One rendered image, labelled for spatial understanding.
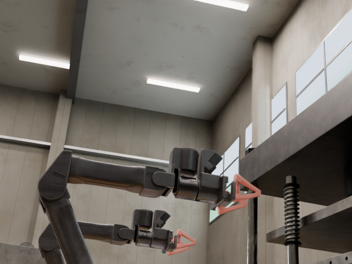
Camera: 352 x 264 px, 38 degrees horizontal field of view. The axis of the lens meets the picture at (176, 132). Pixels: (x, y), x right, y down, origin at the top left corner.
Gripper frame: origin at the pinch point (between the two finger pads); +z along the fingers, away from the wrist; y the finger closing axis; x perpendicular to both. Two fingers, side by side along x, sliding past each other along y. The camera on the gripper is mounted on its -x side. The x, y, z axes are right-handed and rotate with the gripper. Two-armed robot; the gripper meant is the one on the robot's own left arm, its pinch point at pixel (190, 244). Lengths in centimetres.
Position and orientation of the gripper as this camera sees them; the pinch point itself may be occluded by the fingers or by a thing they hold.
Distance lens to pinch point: 190.7
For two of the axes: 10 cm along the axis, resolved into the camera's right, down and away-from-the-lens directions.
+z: 9.7, 1.7, 1.8
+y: -2.3, 3.9, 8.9
